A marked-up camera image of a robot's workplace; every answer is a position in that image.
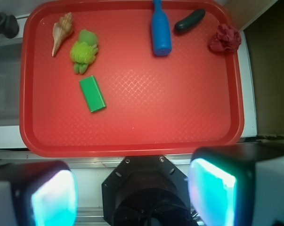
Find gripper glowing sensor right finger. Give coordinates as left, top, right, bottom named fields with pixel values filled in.
left=188, top=142, right=284, bottom=226

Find red plastic tray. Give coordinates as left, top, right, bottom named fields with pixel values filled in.
left=19, top=0, right=244, bottom=157

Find grey toy sink basin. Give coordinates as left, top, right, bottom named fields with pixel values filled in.
left=0, top=38, right=22, bottom=126

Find green plush turtle toy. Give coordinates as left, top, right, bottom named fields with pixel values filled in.
left=70, top=30, right=98, bottom=74

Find brown cardboard panel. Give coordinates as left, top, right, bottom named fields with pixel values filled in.
left=244, top=0, right=284, bottom=138

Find red paper ball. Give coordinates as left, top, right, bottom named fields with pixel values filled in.
left=209, top=24, right=242, bottom=52

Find dark green cucumber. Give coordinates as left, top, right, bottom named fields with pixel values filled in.
left=174, top=8, right=206, bottom=33

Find blue plastic bottle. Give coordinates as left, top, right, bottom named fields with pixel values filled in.
left=151, top=0, right=172, bottom=57

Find grey toy faucet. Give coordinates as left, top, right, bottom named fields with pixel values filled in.
left=0, top=12, right=19, bottom=39

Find green rectangular block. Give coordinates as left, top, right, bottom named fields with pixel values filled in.
left=79, top=75, right=106, bottom=113

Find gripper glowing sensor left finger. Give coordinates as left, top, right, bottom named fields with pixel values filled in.
left=0, top=161, right=78, bottom=226

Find tan conch seashell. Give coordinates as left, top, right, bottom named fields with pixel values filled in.
left=51, top=12, right=73, bottom=57

